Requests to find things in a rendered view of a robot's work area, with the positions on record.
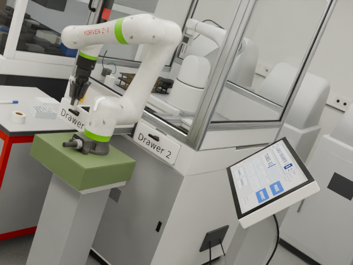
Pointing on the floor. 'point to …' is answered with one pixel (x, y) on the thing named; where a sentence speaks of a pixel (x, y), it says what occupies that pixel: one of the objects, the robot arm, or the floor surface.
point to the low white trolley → (23, 162)
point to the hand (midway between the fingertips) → (73, 105)
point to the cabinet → (164, 214)
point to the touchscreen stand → (253, 241)
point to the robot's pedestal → (68, 223)
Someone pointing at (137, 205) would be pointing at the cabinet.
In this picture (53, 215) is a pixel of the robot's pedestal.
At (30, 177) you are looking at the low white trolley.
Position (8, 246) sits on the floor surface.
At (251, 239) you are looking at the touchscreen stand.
